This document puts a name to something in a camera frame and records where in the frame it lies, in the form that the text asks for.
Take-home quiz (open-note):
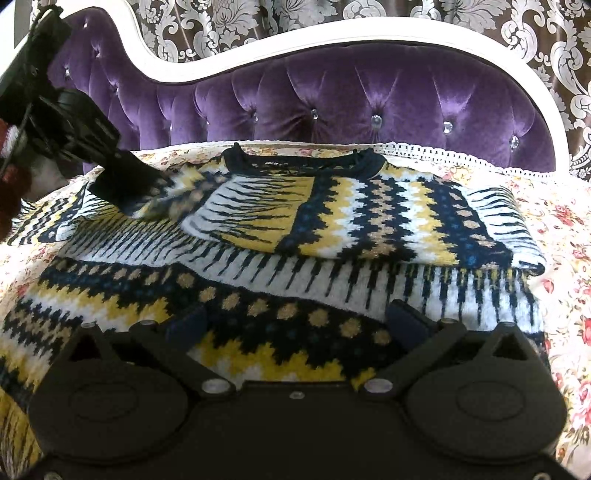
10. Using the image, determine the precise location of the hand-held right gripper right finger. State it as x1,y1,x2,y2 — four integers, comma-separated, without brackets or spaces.
360,300,533,400

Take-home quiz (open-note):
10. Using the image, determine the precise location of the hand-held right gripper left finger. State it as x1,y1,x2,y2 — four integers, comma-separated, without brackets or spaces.
68,305,237,401

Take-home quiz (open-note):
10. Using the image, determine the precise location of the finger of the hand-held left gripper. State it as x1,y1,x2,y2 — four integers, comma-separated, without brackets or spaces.
90,148,177,205

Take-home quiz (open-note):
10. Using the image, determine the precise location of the yellow navy patterned knit sweater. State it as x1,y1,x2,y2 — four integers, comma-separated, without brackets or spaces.
0,143,550,467

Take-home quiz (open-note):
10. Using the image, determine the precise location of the grey pillow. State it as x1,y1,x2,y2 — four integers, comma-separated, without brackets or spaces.
21,154,90,201

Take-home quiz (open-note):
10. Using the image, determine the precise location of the floral bedspread with lace trim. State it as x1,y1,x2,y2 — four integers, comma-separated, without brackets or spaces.
0,141,591,480

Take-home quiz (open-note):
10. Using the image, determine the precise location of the brown silver damask curtain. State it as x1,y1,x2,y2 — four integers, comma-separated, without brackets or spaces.
28,0,591,169

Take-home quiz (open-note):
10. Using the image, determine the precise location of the purple tufted headboard white frame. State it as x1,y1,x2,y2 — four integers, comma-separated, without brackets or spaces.
46,0,583,176

